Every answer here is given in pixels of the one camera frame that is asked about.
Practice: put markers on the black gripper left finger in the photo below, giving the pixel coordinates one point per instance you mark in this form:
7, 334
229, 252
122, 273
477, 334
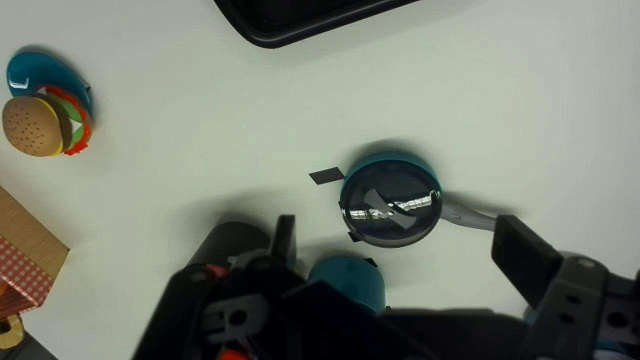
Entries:
192, 307

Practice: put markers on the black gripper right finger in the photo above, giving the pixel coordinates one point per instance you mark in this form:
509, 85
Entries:
573, 313

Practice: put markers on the teal blue toy pot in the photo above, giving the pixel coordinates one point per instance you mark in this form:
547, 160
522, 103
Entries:
347, 281

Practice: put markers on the black baking tray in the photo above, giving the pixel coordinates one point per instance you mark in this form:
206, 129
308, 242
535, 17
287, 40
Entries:
306, 17

